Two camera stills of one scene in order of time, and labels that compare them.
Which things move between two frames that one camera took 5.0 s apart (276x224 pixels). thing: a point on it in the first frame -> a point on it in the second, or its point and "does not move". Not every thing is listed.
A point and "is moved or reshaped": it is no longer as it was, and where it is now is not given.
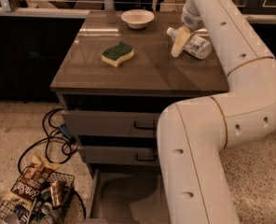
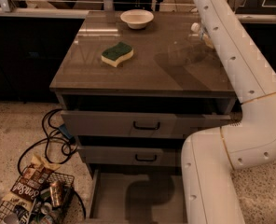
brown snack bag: [30, 184] does not move
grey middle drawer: [120, 155] does not move
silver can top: [46, 207] does not move
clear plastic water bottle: [196, 46] is moved or reshaped
